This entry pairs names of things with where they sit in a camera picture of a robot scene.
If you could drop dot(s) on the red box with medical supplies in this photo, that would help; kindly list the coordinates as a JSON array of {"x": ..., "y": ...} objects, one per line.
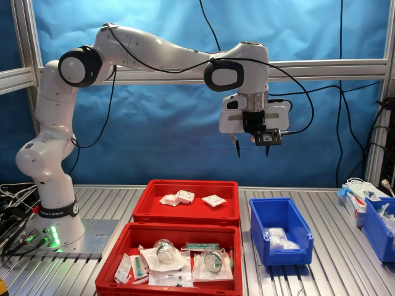
[{"x": 123, "y": 290}]

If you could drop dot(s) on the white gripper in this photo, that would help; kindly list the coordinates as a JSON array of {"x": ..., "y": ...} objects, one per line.
[{"x": 230, "y": 121}]

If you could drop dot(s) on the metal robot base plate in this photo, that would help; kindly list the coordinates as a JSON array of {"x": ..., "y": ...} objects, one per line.
[{"x": 98, "y": 237}]

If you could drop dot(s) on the blue open-front storage bin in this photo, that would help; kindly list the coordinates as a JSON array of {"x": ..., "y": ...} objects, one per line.
[{"x": 290, "y": 257}]

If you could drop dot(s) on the thin needle wrapper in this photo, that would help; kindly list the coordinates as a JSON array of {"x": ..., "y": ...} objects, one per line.
[{"x": 231, "y": 257}]

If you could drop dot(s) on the red box with bandages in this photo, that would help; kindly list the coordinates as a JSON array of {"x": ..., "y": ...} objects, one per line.
[{"x": 191, "y": 216}]

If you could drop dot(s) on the aluminium profile frame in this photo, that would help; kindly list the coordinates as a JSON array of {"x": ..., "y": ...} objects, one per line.
[{"x": 308, "y": 66}]

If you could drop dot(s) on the white power plug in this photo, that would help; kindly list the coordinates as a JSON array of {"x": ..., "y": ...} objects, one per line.
[{"x": 385, "y": 184}]

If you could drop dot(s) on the clear dome mask pack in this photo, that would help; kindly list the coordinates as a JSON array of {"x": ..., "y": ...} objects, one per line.
[
  {"x": 163, "y": 253},
  {"x": 211, "y": 260}
]

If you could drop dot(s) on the blue curtain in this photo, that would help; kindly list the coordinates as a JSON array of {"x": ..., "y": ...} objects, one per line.
[{"x": 172, "y": 129}]

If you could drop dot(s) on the white blister pack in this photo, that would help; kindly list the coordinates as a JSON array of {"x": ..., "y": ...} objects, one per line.
[{"x": 171, "y": 277}]

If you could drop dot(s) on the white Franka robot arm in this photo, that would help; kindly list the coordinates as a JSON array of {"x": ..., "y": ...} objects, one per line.
[{"x": 139, "y": 49}]

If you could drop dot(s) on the blue bin with clear packs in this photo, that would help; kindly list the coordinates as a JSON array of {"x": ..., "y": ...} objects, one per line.
[{"x": 375, "y": 234}]

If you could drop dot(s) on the yellow emergency stop button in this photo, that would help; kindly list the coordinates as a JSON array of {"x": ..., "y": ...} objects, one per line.
[{"x": 2, "y": 286}]

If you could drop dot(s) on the white Fuhrmann bandage packet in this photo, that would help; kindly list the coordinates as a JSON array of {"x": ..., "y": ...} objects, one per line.
[{"x": 213, "y": 200}]

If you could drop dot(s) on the bagged face masks stack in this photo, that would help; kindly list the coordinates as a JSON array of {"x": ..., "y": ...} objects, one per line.
[{"x": 361, "y": 186}]

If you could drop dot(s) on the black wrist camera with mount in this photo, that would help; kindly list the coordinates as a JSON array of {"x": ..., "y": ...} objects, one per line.
[{"x": 268, "y": 138}]

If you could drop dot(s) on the white printed bandage packet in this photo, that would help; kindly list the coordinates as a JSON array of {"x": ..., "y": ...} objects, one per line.
[{"x": 184, "y": 195}]

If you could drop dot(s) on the clear packs pile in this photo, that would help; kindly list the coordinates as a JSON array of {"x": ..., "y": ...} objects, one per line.
[{"x": 387, "y": 216}]

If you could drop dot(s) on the white printed carton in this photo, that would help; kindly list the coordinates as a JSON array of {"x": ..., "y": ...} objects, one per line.
[{"x": 355, "y": 209}]

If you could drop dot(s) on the green syringe in wrapper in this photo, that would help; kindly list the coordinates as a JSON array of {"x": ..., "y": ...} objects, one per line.
[
  {"x": 200, "y": 246},
  {"x": 137, "y": 265}
]

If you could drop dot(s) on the white red-printed packet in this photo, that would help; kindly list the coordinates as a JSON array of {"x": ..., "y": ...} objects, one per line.
[{"x": 122, "y": 269}]

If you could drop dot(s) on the white plain bandage packet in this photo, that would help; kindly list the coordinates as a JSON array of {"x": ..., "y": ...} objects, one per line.
[{"x": 168, "y": 199}]

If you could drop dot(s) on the clear wrapped bandage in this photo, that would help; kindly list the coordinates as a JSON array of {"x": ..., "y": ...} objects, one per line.
[
  {"x": 274, "y": 233},
  {"x": 285, "y": 245}
]

